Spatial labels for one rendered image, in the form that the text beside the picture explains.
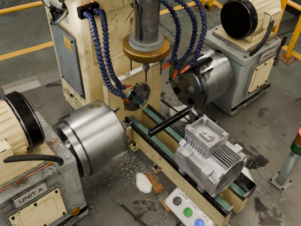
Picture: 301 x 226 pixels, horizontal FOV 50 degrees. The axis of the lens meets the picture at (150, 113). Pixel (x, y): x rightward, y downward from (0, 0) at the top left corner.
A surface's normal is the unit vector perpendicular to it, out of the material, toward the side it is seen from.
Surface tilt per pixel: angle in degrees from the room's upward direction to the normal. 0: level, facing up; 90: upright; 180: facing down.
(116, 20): 90
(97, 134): 39
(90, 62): 90
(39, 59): 0
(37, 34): 0
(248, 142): 0
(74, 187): 90
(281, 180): 90
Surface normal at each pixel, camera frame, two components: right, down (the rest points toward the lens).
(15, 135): 0.60, 0.25
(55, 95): 0.03, -0.70
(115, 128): 0.45, -0.13
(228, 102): -0.77, 0.44
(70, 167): 0.64, 0.56
